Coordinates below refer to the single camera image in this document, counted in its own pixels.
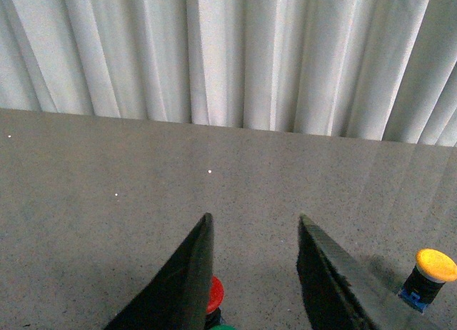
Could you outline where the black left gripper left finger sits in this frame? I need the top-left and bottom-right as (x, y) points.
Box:
(105, 213), (214, 329)

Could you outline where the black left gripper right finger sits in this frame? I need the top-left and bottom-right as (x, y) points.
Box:
(298, 214), (425, 329)

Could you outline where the yellow push button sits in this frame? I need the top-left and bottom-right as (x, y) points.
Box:
(398, 248), (456, 314)

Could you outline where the red push button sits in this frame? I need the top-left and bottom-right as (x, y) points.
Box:
(204, 276), (225, 329)

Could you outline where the green push button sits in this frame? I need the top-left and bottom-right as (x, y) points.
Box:
(209, 324), (236, 330)

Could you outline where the white pleated curtain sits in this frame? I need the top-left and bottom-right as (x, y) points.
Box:
(1, 0), (456, 147)

